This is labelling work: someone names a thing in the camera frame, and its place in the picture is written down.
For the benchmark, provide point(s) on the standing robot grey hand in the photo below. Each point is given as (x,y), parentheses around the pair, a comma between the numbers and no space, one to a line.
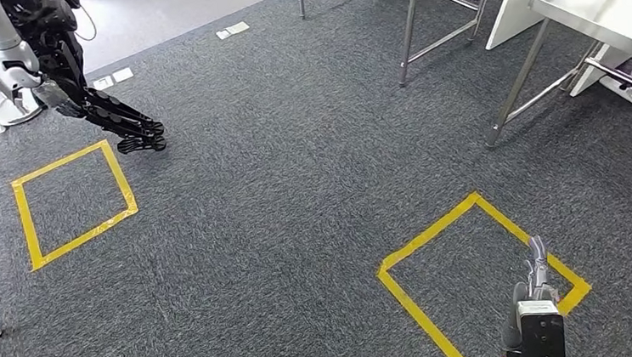
(55,96)

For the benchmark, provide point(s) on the black white humanoid robot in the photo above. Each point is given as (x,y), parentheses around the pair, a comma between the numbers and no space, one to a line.
(63,56)

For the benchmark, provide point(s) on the black ribbed object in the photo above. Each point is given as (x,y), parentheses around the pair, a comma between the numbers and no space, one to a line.
(141,144)

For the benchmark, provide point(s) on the yellow floor tape square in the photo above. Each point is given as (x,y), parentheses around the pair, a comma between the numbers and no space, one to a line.
(23,223)

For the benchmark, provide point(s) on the white panel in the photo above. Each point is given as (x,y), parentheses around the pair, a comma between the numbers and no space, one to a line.
(595,73)

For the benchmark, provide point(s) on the long white power strip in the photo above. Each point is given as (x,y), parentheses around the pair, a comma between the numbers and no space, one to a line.
(622,91)

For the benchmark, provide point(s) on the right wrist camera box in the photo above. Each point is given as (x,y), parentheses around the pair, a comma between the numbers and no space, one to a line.
(540,334)

